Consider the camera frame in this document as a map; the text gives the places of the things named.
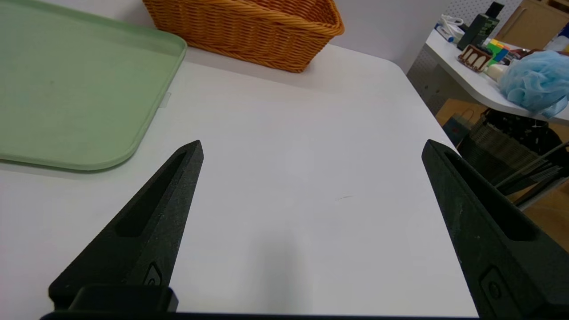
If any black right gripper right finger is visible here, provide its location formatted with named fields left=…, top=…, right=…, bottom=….
left=421, top=139, right=569, bottom=318

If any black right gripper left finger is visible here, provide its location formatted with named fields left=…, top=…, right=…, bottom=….
left=48, top=140, right=204, bottom=312

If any orange wicker basket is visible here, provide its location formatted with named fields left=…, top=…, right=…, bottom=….
left=142, top=0, right=345, bottom=73

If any blue paper bag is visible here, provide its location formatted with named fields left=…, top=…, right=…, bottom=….
left=442, top=108, right=475, bottom=148

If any white background table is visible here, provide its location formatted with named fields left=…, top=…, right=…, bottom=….
left=407, top=29, right=569, bottom=126

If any light green plastic tray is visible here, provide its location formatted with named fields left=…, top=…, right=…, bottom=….
left=0, top=0, right=188, bottom=172

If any light blue soft item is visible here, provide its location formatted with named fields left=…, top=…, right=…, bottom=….
left=498, top=50, right=569, bottom=119

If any pale yellow block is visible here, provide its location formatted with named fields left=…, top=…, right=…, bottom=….
left=487, top=64, right=510, bottom=81

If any chocolate cake toy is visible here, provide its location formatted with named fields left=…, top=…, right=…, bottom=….
left=458, top=44, right=493, bottom=73

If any dark brown toy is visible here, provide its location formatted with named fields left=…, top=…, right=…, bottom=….
left=507, top=47, right=542, bottom=61

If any colourful puzzle cube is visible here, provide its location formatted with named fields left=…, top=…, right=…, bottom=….
left=486, top=39, right=510, bottom=64

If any dark green box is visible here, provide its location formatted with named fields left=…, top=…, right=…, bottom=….
left=457, top=1, right=505, bottom=51

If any white and blue tube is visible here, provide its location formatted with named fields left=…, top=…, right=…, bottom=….
left=435, top=14, right=466, bottom=44

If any black wire rack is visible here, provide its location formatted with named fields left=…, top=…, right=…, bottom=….
left=457, top=108, right=569, bottom=210

